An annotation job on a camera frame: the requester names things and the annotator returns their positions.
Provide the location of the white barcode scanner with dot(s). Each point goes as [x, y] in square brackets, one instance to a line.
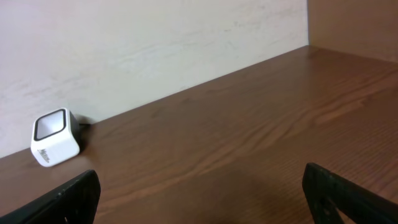
[55, 137]

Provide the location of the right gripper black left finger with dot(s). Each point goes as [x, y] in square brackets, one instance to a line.
[75, 201]

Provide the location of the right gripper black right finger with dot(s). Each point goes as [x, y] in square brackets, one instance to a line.
[328, 194]

